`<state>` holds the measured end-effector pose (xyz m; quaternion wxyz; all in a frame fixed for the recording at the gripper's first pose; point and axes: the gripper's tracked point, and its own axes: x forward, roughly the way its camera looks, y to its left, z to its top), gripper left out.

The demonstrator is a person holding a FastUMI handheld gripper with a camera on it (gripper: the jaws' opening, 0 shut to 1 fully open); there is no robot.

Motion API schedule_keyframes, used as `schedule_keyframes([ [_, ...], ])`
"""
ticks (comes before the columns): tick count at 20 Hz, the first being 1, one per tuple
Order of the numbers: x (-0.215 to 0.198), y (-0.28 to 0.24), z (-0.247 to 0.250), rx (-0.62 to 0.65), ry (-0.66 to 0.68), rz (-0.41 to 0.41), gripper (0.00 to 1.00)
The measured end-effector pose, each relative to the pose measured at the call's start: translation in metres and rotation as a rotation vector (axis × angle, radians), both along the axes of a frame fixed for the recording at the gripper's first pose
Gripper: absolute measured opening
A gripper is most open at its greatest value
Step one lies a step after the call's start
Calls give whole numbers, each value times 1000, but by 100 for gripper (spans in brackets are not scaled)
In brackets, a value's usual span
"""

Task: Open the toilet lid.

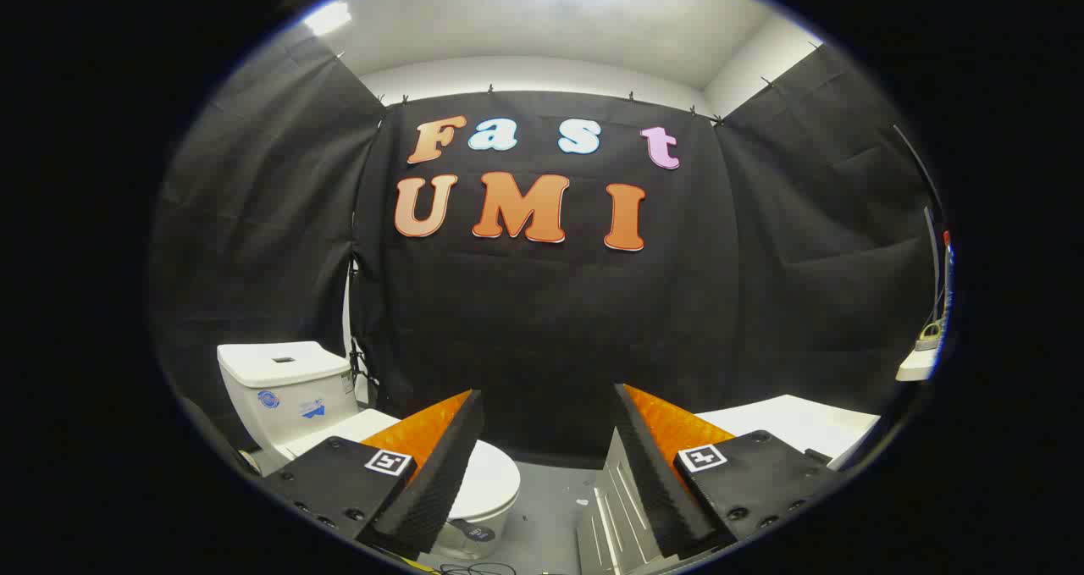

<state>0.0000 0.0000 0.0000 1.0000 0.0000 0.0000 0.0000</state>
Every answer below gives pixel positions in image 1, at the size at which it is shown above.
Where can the black backdrop cloth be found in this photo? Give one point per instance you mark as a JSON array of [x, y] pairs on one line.
[[542, 321]]

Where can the white side table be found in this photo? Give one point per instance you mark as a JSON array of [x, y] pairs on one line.
[[916, 365]]

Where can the white drawer cabinet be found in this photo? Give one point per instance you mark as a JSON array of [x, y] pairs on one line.
[[796, 422]]

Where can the small ceiling light panel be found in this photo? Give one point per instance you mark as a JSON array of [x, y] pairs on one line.
[[329, 18]]

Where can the black curved pole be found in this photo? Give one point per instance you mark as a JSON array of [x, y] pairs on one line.
[[919, 164]]

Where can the black tripod stand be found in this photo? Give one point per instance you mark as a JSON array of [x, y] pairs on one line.
[[359, 372]]

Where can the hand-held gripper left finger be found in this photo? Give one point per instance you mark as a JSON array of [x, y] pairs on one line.
[[440, 482]]

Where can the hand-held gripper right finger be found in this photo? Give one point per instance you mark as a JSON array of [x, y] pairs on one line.
[[656, 482]]

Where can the small black device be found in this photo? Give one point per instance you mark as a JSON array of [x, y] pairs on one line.
[[818, 456]]

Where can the grey upright pole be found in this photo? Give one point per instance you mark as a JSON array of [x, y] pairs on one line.
[[931, 262]]

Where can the white toilet lid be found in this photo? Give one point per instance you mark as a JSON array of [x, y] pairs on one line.
[[495, 482]]

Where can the white toilet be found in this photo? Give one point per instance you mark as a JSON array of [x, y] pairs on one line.
[[288, 389]]

